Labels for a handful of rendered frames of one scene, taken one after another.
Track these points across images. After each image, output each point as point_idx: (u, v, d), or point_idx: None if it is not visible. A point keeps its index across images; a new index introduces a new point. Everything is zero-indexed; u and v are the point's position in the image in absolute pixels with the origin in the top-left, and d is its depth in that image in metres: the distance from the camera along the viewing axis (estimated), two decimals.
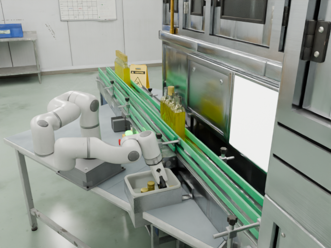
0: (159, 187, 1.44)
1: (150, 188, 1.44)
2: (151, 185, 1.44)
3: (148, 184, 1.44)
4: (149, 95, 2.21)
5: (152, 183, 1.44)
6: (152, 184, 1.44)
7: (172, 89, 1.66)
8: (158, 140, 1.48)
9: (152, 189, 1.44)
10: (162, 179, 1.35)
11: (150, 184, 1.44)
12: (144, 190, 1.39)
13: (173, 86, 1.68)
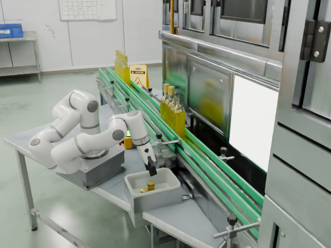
0: (164, 87, 1.71)
1: (150, 188, 1.44)
2: (151, 185, 1.44)
3: (148, 184, 1.44)
4: (149, 95, 2.21)
5: (152, 183, 1.44)
6: (152, 184, 1.44)
7: (172, 89, 1.66)
8: (158, 140, 1.48)
9: (152, 189, 1.44)
10: (150, 160, 1.34)
11: (150, 184, 1.44)
12: (144, 190, 1.39)
13: (173, 86, 1.68)
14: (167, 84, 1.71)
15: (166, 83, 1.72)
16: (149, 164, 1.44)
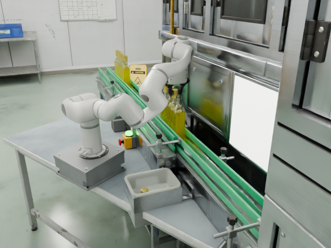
0: (164, 87, 1.71)
1: (178, 92, 1.63)
2: (178, 90, 1.63)
3: (178, 90, 1.61)
4: None
5: (176, 88, 1.63)
6: (177, 89, 1.63)
7: (172, 89, 1.66)
8: (158, 140, 1.48)
9: (177, 93, 1.64)
10: None
11: (177, 89, 1.62)
12: (144, 190, 1.39)
13: (173, 86, 1.68)
14: (167, 84, 1.71)
15: None
16: (170, 89, 1.62)
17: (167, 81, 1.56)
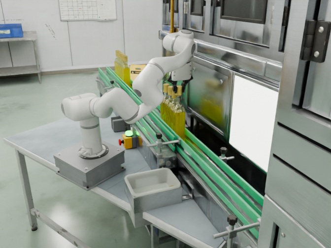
0: (164, 87, 1.71)
1: None
2: None
3: None
4: None
5: None
6: None
7: (172, 89, 1.66)
8: (158, 140, 1.48)
9: None
10: None
11: None
12: (180, 86, 1.55)
13: None
14: (167, 84, 1.71)
15: (166, 83, 1.72)
16: (175, 86, 1.56)
17: (171, 77, 1.50)
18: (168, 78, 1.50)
